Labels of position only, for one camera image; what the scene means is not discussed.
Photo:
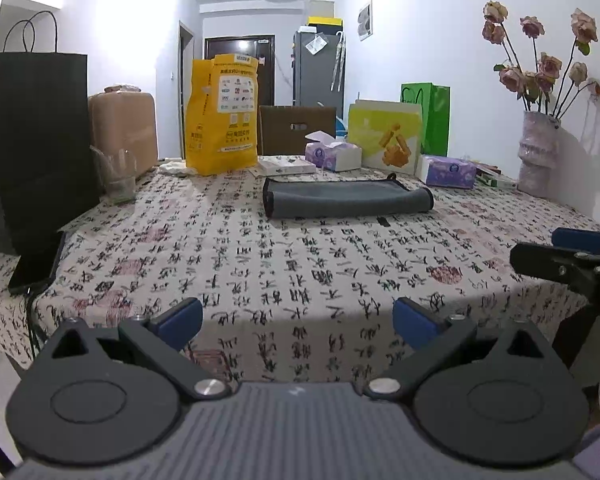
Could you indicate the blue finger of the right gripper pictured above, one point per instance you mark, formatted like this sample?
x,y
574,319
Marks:
x,y
579,240
558,265

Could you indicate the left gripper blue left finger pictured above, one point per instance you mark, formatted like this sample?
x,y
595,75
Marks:
x,y
157,344

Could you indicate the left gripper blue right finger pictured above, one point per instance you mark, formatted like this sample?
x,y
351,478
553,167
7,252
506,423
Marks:
x,y
435,342

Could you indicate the purple and grey towel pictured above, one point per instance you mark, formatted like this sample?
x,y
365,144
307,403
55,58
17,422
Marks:
x,y
343,199

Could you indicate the white textured vase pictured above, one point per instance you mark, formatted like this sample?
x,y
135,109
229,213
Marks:
x,y
538,152

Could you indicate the red and green small boxes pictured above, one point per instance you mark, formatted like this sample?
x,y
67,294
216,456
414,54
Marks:
x,y
492,177

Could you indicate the black phone on table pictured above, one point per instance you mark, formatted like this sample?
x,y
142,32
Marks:
x,y
37,265

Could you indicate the dried pink roses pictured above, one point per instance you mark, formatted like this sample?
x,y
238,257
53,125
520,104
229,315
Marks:
x,y
551,86

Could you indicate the purple tissue pack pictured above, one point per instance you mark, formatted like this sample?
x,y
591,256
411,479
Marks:
x,y
446,172

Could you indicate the clear drinking glass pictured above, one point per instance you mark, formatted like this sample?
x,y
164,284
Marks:
x,y
117,174

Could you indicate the flat white box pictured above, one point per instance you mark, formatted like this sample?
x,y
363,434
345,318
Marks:
x,y
284,165

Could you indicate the yellow-green snack carton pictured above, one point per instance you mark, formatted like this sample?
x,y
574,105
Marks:
x,y
388,133

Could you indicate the black paper bag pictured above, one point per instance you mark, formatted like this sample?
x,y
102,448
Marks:
x,y
47,172

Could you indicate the green gift bag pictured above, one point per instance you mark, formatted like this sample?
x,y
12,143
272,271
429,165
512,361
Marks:
x,y
435,102

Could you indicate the open purple tissue box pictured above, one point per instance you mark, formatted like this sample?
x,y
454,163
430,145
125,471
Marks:
x,y
333,154

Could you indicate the yellow printed bag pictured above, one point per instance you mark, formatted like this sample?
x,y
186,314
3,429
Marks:
x,y
221,115

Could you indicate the tan small suitcase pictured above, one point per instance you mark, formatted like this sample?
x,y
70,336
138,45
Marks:
x,y
123,118

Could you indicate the brown wooden chair back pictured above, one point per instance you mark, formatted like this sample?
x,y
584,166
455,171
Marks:
x,y
282,130

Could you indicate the grey refrigerator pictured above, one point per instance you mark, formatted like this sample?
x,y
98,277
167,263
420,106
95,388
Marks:
x,y
317,70

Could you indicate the yellow box atop refrigerator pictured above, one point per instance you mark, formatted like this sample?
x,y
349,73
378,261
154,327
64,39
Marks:
x,y
324,20

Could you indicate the wall poster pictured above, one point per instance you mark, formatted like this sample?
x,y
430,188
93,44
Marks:
x,y
365,21

